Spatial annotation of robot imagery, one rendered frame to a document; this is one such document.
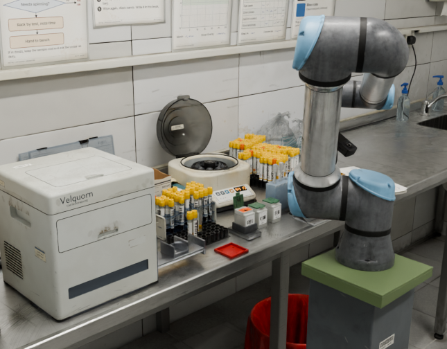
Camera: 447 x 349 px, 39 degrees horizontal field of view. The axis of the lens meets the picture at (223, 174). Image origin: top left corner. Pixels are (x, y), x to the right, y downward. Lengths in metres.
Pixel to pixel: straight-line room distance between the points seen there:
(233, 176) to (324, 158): 0.63
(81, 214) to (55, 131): 0.71
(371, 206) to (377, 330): 0.31
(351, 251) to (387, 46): 0.54
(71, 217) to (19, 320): 0.27
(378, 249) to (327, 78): 0.48
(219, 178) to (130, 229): 0.63
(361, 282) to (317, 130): 0.38
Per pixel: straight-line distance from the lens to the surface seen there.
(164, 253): 1.65
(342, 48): 1.33
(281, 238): 1.84
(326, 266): 1.61
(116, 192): 1.42
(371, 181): 1.56
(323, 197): 1.55
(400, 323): 1.74
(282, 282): 1.94
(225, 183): 2.06
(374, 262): 1.61
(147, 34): 2.22
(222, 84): 2.48
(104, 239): 1.44
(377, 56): 1.34
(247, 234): 1.83
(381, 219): 1.59
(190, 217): 1.72
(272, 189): 1.98
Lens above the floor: 1.61
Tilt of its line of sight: 18 degrees down
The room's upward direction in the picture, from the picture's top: straight up
